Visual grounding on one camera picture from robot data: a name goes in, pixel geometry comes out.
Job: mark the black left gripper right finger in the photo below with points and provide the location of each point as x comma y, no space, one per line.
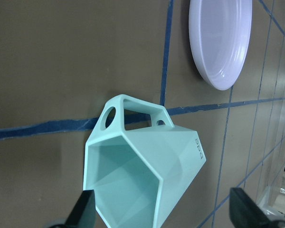
244,213

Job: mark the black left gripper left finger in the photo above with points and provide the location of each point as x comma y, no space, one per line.
83,213

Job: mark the lavender round plate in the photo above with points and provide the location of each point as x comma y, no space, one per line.
219,32

